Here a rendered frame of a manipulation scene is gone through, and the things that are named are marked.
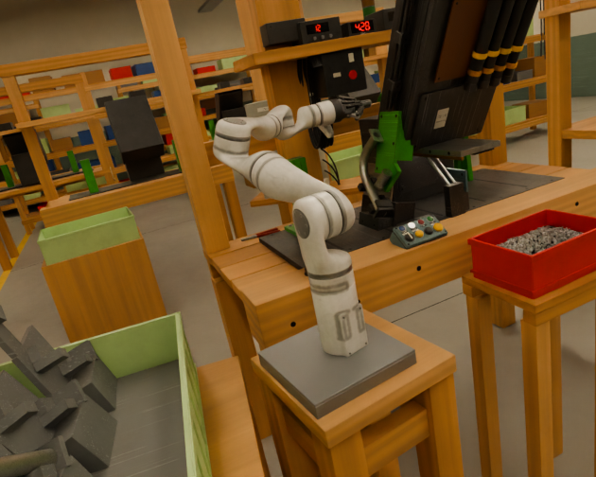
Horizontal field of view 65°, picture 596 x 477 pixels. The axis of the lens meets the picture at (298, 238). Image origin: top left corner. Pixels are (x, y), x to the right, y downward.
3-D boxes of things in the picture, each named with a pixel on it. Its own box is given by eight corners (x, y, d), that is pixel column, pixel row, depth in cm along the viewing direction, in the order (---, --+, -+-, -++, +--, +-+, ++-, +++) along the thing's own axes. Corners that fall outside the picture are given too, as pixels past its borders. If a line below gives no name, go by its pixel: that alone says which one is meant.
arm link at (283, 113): (293, 102, 148) (274, 107, 136) (299, 130, 150) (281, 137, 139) (274, 106, 151) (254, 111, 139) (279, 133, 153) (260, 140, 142)
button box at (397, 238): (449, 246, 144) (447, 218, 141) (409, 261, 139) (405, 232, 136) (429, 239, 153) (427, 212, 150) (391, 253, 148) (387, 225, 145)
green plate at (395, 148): (413, 176, 160) (419, 112, 156) (393, 175, 157) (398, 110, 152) (394, 173, 171) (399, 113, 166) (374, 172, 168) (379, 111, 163)
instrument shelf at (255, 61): (466, 26, 186) (465, 16, 185) (254, 65, 157) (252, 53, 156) (427, 37, 208) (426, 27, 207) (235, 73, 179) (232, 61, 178)
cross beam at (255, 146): (473, 100, 221) (472, 80, 218) (206, 167, 179) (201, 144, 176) (465, 101, 225) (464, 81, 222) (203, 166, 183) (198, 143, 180)
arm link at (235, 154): (205, 155, 124) (250, 194, 107) (209, 119, 120) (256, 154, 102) (236, 155, 130) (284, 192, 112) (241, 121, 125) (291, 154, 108)
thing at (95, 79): (212, 186, 830) (178, 53, 762) (26, 236, 731) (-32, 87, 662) (205, 183, 879) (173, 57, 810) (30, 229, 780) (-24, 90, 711)
